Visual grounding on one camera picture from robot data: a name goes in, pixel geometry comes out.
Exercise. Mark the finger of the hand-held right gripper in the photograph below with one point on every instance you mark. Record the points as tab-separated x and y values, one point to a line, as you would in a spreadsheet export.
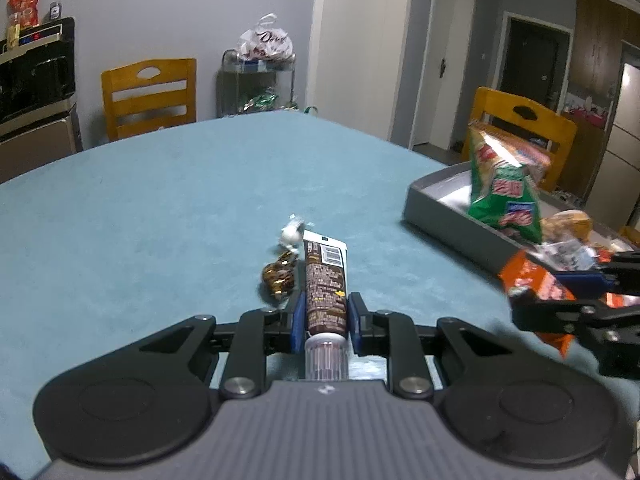
545	312
577	285

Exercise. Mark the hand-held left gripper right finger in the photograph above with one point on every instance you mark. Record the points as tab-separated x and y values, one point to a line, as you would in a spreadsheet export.
356	322

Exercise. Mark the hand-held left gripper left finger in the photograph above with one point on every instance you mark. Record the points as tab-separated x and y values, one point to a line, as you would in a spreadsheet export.
299	320

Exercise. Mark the brown squeeze tube packet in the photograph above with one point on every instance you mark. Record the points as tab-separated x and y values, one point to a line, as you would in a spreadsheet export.
325	290

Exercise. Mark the grey tray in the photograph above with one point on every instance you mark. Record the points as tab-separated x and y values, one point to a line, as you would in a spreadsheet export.
440	210

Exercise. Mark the brown gold wrapped candy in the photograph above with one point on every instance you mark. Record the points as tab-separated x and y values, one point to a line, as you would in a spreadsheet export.
279	275

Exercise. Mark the wrapped bread roll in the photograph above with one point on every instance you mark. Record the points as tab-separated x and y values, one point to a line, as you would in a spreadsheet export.
567	225

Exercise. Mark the white wrapped candy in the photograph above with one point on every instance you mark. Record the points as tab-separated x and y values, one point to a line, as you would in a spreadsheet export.
291	232

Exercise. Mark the green snack bag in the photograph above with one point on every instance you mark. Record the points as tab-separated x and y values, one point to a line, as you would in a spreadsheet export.
505	200

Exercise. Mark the red striped snack bag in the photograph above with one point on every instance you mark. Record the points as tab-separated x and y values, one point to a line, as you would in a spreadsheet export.
530	152

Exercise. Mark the silver refrigerator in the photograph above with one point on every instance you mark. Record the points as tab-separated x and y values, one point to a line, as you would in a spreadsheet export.
620	150

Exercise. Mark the yellow wooden chair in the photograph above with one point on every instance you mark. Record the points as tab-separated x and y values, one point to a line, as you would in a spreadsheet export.
150	105
545	120

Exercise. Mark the dark shoes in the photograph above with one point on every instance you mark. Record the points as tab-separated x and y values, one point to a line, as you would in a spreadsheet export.
457	147

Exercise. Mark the green ribbon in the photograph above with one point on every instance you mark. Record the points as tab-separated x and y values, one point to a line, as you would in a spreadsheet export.
310	109

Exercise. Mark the pile of green wrapped sweets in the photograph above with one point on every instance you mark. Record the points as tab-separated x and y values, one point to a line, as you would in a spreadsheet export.
260	100

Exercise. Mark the dark door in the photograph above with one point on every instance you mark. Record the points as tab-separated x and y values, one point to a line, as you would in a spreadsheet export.
532	60

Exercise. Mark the brown wooden cabinet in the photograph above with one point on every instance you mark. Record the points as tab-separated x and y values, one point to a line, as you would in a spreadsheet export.
597	45

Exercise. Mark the metal shelf cart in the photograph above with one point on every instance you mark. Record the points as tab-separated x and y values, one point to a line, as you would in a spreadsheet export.
227	85

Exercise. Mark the white door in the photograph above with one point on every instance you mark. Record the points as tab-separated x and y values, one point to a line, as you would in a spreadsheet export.
450	60

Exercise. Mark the white plastic bag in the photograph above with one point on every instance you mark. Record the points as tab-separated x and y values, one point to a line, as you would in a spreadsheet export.
265	40

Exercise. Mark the black water dispenser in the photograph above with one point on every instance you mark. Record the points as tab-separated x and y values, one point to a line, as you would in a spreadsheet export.
35	75

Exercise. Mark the yellow packet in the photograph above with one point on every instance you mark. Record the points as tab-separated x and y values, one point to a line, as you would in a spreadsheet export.
13	37

